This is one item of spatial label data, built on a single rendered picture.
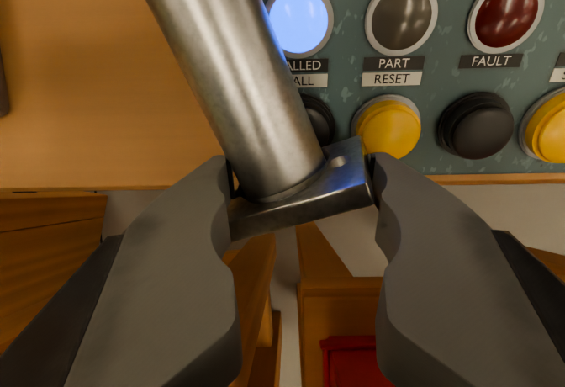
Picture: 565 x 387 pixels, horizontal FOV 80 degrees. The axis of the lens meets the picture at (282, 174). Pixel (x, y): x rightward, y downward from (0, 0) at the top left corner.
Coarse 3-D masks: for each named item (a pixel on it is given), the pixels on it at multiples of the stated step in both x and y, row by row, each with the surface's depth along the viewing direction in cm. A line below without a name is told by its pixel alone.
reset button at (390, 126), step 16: (368, 112) 13; (384, 112) 12; (400, 112) 12; (368, 128) 13; (384, 128) 13; (400, 128) 13; (416, 128) 13; (368, 144) 13; (384, 144) 13; (400, 144) 13
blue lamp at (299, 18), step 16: (288, 0) 11; (304, 0) 11; (320, 0) 11; (272, 16) 11; (288, 16) 11; (304, 16) 11; (320, 16) 11; (288, 32) 12; (304, 32) 12; (320, 32) 12; (288, 48) 12; (304, 48) 12
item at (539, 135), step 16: (560, 96) 13; (544, 112) 13; (560, 112) 12; (528, 128) 13; (544, 128) 13; (560, 128) 13; (528, 144) 14; (544, 144) 13; (560, 144) 13; (544, 160) 14; (560, 160) 13
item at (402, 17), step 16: (384, 0) 11; (400, 0) 11; (416, 0) 11; (384, 16) 11; (400, 16) 11; (416, 16) 11; (384, 32) 12; (400, 32) 12; (416, 32) 12; (400, 48) 12
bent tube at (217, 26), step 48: (192, 0) 8; (240, 0) 9; (192, 48) 9; (240, 48) 9; (240, 96) 9; (288, 96) 10; (240, 144) 10; (288, 144) 10; (336, 144) 13; (240, 192) 12; (288, 192) 10; (336, 192) 9; (240, 240) 11
